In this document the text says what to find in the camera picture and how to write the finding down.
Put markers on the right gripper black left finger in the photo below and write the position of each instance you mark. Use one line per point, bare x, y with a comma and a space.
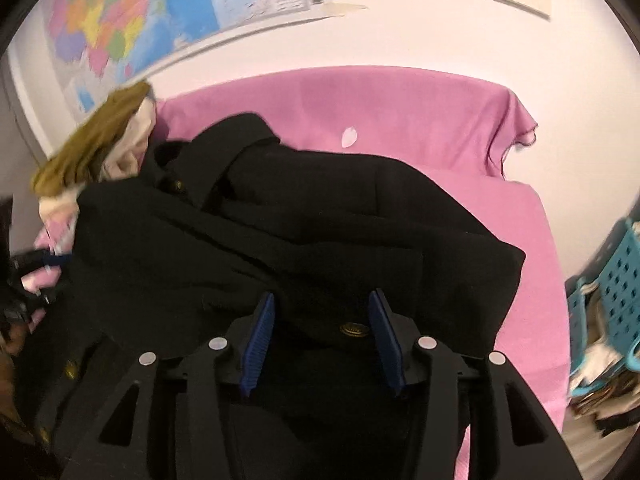
170, 419

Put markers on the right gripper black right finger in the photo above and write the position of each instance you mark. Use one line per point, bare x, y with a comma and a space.
511, 434

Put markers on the black coat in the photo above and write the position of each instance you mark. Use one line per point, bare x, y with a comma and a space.
168, 260

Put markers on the left hand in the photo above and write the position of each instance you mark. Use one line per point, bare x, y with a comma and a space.
11, 347

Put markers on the mustard yellow garment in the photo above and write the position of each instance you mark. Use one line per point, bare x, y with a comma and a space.
80, 159

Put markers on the blue plastic basket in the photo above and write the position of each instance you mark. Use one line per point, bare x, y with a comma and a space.
604, 319

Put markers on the cream white garment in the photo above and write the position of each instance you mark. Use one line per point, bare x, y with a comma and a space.
123, 162

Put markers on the pink bed sheet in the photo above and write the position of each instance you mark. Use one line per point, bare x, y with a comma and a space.
454, 130

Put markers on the wall map poster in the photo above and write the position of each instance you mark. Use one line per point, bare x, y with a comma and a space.
97, 46

